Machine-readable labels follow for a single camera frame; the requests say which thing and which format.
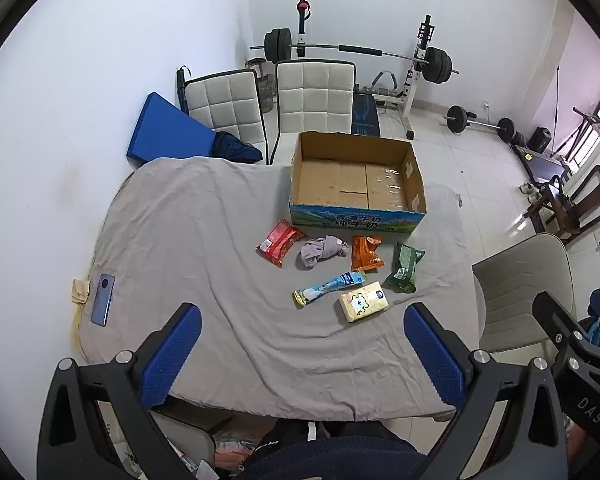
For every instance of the white padded chair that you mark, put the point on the white padded chair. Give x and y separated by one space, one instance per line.
222 105
312 95

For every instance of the black speaker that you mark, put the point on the black speaker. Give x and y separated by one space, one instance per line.
539 139

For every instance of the grey sock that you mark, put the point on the grey sock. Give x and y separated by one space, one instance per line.
320 250

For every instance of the person's dark clothing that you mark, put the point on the person's dark clothing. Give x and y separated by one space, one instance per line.
330 455

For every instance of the green snack packet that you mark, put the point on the green snack packet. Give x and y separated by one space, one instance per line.
402 267

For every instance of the orange snack packet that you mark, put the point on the orange snack packet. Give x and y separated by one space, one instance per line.
366 255

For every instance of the beige paper note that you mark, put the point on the beige paper note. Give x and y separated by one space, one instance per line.
79 291

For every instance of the large black barbell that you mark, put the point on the large black barbell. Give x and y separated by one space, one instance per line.
360 50

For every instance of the cardboard box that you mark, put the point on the cardboard box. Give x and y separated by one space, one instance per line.
350 185

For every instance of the yellow tissue pack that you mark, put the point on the yellow tissue pack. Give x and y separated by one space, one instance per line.
362 302

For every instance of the black weight bench pad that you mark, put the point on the black weight bench pad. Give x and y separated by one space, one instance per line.
365 115

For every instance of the red snack packet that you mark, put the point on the red snack packet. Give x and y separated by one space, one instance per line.
279 242

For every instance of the stack of black weight plates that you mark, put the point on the stack of black weight plates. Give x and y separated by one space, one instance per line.
518 138

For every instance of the white barbell rack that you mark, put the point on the white barbell rack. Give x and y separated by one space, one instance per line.
414 75

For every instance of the black and blue pole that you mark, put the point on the black and blue pole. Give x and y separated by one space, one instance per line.
182 90

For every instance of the light blue tube packet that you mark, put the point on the light blue tube packet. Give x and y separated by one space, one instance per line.
330 285

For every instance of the small black barbell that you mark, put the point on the small black barbell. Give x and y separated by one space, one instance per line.
457 119

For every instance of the blue smartphone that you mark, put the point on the blue smartphone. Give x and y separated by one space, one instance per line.
102 300

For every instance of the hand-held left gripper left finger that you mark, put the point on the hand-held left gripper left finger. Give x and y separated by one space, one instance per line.
172 355

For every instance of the blue foam mat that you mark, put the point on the blue foam mat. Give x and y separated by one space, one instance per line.
167 135

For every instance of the dark blue bag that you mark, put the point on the dark blue bag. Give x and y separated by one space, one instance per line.
232 149

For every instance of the white shoe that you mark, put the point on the white shoe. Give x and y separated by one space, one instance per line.
526 189
533 197

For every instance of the dark wooden chair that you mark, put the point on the dark wooden chair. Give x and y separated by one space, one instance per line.
597 195

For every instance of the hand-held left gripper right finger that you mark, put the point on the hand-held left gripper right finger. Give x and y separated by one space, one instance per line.
432 355

